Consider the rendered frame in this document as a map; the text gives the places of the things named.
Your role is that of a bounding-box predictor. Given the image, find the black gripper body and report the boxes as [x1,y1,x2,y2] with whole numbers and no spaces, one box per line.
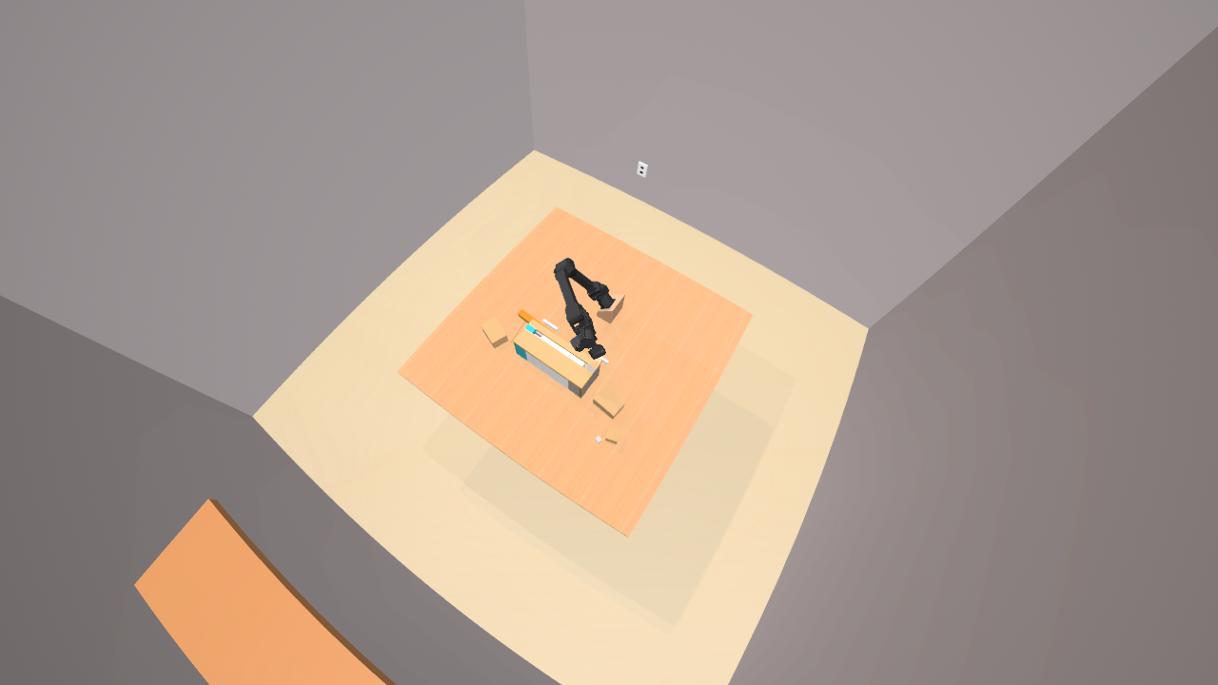
[575,329,607,360]

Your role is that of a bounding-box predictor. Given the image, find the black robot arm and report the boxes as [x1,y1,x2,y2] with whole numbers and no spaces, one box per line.
[554,257,616,352]

